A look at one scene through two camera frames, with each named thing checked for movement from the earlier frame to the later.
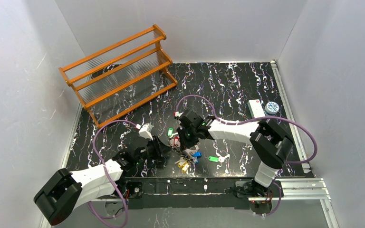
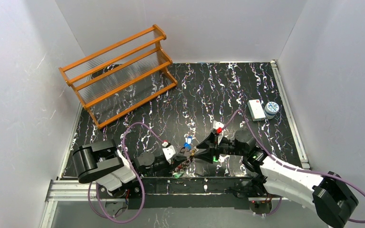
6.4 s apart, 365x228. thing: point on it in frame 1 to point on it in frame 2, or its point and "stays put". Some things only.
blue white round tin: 271,108 stays put
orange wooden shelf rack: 114,80 stays put
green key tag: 170,131 to 177,175
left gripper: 158,150 to 172,161
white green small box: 255,108 stays put
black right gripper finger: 187,138 to 212,141
